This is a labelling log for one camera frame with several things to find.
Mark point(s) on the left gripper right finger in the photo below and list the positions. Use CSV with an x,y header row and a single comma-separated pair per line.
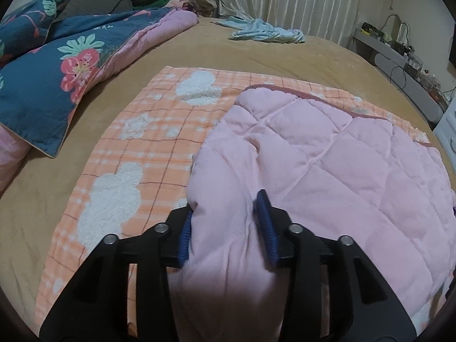
x,y
335,292

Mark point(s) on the blue floral comforter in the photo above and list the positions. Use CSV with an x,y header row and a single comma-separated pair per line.
x,y
48,63

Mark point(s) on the pink quilted jacket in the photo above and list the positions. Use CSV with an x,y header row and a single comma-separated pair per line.
x,y
333,172

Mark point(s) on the light blue garment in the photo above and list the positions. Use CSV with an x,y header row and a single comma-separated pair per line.
x,y
260,31

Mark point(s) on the tan bed sheet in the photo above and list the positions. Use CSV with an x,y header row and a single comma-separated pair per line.
x,y
34,202

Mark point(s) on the orange plaid fleece blanket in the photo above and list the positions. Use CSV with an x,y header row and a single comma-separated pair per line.
x,y
138,170

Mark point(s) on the grey wall shelf unit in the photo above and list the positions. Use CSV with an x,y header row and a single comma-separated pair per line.
x,y
393,66

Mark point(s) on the white drawer chest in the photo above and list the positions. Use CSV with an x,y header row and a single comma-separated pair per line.
x,y
445,132

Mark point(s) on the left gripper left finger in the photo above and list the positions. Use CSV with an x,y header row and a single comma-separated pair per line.
x,y
121,292

